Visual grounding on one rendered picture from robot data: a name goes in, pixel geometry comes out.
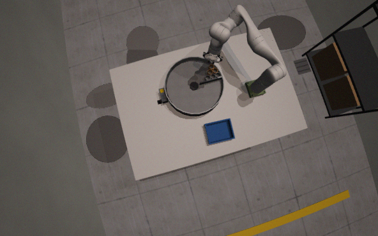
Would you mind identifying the blue shallow tray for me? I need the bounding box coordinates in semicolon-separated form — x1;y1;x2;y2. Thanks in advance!
204;119;234;144

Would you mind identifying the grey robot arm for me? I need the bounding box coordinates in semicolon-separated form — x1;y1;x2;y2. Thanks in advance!
204;5;287;93

